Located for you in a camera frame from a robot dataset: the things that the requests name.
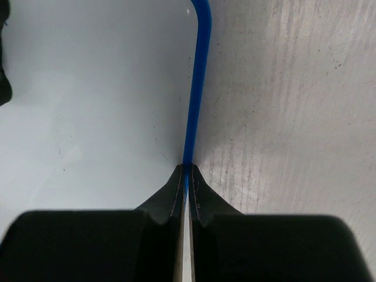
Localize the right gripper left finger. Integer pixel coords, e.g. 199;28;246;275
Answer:
1;165;185;281

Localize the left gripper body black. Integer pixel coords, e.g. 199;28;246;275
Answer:
0;0;12;105

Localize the blue framed whiteboard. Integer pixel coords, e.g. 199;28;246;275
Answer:
1;1;212;242

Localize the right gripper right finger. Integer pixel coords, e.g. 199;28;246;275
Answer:
187;165;369;281

